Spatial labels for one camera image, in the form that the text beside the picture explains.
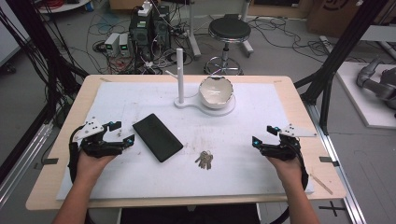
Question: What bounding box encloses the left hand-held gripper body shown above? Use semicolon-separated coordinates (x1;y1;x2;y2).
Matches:
73;117;124;158

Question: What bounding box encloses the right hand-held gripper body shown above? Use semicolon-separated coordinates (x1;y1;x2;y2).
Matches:
260;123;318;161

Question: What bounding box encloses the person's left hand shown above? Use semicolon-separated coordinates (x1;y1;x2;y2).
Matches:
76;150;118;189

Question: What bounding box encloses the person's right hand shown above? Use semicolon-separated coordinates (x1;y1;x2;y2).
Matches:
266;156;304;189

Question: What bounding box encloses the white table mat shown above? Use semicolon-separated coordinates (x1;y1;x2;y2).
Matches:
55;81;315;202

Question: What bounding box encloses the black smartphone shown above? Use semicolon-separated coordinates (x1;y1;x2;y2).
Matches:
132;113;185;163

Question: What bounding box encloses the thin wooden stick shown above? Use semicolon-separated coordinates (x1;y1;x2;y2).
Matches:
309;173;334;196

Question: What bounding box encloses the bunch of metal keys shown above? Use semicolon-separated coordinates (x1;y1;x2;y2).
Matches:
194;150;215;171

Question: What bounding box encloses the white eggshell-shaped bowl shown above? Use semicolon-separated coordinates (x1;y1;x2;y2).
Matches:
198;76;234;110

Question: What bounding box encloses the grey power supply box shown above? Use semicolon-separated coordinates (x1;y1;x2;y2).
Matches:
118;33;132;58
104;32;120;57

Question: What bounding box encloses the white metal stand leg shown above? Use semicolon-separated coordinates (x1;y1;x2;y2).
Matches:
186;0;203;60
241;0;255;59

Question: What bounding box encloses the white floor board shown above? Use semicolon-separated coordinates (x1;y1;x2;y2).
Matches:
335;61;396;130

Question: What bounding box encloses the black computer tower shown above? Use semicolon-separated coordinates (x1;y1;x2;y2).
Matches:
152;4;172;50
129;12;155;62

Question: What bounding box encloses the person's dark lap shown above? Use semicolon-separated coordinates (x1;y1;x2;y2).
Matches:
120;203;261;224

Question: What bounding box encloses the black round stool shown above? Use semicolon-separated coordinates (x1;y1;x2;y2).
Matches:
204;16;252;77

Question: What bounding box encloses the white power strip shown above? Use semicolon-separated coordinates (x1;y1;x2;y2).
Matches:
137;0;153;17

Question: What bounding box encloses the brown cardboard box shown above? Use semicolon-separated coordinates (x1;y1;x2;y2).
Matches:
306;0;372;38

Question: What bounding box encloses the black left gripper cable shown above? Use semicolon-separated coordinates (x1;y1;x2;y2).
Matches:
67;124;86;185

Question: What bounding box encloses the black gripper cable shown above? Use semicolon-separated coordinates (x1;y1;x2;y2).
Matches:
292;139;310;190
67;124;86;185

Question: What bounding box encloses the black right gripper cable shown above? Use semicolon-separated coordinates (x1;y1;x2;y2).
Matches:
292;139;310;190

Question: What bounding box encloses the aluminium rail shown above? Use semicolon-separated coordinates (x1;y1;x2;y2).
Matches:
0;122;54;206
306;102;368;224

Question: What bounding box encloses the white stand with post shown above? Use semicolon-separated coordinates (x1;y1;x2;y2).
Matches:
164;48;237;118

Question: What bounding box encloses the black metal frame post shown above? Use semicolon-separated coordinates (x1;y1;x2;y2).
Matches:
293;0;390;134
0;0;90;185

